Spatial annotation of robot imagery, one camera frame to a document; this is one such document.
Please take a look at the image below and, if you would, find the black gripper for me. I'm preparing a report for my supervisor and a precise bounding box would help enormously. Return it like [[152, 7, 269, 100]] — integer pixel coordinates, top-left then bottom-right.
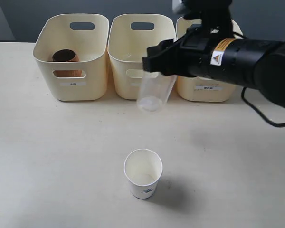
[[142, 24, 264, 86]]

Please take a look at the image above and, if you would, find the clear plastic bottle white cap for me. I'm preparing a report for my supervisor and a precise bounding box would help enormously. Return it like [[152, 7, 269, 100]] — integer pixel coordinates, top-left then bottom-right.
[[136, 72, 177, 113]]

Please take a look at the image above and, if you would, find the brown wooden cup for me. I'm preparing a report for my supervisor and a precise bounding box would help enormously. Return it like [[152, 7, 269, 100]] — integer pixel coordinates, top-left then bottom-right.
[[52, 49, 82, 77]]

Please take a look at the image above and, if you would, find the white paper cup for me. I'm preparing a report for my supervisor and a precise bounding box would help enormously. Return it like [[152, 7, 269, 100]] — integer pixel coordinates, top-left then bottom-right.
[[123, 149, 163, 200]]

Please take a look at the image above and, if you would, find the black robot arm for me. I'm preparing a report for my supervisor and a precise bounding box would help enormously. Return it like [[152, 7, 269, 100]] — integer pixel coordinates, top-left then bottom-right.
[[142, 27, 285, 108]]

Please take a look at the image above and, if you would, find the middle cream plastic bin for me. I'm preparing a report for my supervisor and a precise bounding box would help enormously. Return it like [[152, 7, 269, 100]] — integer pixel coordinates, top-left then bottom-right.
[[107, 14, 176, 100]]

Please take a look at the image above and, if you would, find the cream plastic bin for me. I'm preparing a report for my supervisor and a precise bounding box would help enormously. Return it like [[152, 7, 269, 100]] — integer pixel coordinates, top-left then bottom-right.
[[107, 14, 176, 100], [176, 17, 243, 103], [33, 14, 109, 101]]

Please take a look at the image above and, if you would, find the right cream plastic bin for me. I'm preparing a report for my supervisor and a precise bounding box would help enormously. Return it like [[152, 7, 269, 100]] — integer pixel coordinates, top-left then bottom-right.
[[176, 17, 243, 103]]

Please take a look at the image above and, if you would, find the left cream plastic bin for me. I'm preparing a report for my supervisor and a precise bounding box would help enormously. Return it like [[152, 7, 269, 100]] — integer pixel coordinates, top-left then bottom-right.
[[33, 14, 109, 101]]

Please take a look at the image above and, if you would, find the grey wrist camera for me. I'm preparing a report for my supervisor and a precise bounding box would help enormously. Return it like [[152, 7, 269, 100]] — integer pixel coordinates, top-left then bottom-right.
[[172, 0, 234, 38]]

